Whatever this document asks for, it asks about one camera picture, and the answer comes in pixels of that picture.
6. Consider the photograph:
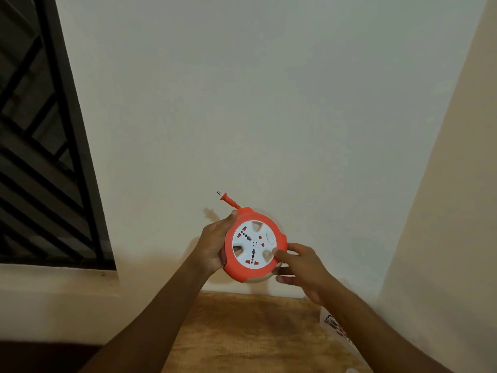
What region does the person's right forearm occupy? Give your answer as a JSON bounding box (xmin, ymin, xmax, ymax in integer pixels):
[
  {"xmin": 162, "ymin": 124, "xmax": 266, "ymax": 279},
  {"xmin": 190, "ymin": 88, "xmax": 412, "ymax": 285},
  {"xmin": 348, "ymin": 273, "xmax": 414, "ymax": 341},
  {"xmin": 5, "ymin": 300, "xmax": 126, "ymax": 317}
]
[{"xmin": 318, "ymin": 285, "xmax": 453, "ymax": 373}]

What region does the orange round extension cord reel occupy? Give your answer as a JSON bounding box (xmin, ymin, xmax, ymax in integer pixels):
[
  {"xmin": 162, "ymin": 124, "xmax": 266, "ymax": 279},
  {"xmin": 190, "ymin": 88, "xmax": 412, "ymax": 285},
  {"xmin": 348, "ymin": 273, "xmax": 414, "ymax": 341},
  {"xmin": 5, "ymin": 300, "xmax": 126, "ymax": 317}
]
[{"xmin": 217, "ymin": 192, "xmax": 288, "ymax": 284}]

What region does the person's left forearm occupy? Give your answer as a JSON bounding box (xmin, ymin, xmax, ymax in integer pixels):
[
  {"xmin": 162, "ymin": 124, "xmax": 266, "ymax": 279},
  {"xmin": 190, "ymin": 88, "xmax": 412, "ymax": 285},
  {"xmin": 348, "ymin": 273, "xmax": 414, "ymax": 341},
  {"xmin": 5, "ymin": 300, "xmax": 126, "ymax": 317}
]
[{"xmin": 79, "ymin": 257, "xmax": 212, "ymax": 373}]

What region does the black window grille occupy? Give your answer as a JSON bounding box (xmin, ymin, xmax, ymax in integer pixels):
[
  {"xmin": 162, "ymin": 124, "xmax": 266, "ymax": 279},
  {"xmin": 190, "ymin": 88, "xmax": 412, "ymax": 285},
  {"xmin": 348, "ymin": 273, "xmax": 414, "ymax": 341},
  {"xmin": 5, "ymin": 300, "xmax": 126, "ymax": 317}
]
[{"xmin": 0, "ymin": 0, "xmax": 116, "ymax": 271}]

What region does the person's left hand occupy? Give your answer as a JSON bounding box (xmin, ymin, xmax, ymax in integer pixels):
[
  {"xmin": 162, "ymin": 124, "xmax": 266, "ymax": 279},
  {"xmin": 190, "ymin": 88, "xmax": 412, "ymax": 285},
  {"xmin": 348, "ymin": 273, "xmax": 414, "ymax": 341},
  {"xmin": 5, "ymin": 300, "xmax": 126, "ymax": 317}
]
[{"xmin": 192, "ymin": 210, "xmax": 238, "ymax": 276}]

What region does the person's right hand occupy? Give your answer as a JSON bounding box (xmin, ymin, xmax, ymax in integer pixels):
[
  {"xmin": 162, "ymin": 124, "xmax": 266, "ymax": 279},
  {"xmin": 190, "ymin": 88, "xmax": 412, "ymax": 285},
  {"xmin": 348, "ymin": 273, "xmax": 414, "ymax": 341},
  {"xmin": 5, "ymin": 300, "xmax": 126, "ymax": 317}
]
[{"xmin": 273, "ymin": 243, "xmax": 338, "ymax": 306}]

